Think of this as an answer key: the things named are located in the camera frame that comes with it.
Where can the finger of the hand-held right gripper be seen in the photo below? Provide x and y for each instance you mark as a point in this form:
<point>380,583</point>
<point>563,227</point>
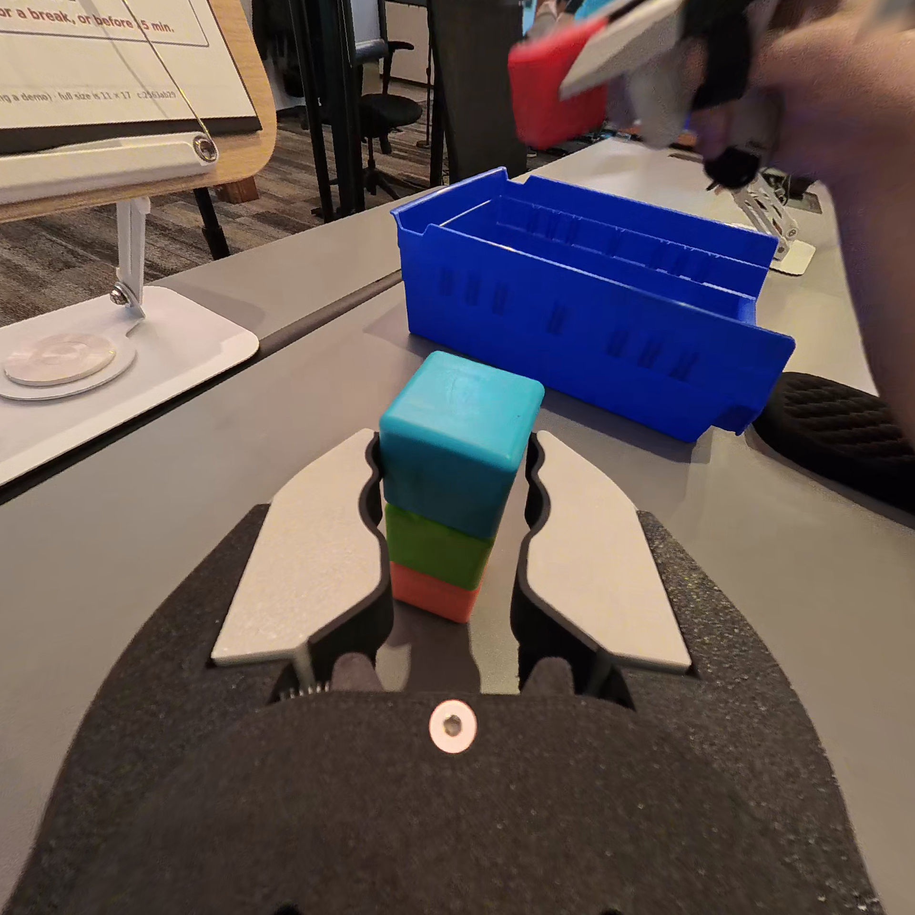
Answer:
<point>622,43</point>

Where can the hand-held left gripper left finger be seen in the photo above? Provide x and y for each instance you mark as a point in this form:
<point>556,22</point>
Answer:
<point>304,572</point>

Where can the black office chair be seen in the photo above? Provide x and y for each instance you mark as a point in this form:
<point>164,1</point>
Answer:
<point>479,86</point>

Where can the blue plastic bin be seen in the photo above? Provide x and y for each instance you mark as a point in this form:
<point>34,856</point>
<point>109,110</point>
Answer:
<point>593,322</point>

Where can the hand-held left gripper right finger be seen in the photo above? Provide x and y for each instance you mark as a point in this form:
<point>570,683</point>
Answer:
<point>600,572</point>

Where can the black swivel chair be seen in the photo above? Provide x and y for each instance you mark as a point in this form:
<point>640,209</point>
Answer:
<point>386,114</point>

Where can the light blue cube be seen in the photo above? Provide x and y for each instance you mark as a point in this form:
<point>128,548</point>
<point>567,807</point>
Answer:
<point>457,436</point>

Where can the person's right forearm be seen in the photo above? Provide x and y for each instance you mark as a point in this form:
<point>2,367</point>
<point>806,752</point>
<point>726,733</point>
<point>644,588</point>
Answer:
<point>886,286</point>

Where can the person's right hand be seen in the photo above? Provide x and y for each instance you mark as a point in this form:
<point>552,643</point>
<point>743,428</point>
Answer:
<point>822,86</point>

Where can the printed instruction board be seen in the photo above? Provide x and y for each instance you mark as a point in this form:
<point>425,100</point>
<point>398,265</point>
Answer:
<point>107,64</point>

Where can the green cube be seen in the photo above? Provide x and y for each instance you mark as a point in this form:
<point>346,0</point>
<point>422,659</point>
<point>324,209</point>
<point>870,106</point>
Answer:
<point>436,547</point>

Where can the white document stand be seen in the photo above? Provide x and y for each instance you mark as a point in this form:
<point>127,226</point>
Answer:
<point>179,336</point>

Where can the red cube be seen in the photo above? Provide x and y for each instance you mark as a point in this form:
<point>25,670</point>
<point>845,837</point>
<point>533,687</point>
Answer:
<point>550,93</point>

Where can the black wrist rest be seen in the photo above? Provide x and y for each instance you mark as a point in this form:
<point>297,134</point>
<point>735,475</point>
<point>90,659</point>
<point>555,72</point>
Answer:
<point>836,429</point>

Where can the orange cube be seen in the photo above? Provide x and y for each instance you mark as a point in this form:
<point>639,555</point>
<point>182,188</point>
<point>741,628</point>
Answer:
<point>432,593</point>

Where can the black easel frame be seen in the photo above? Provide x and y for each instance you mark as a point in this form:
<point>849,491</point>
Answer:
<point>325,107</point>

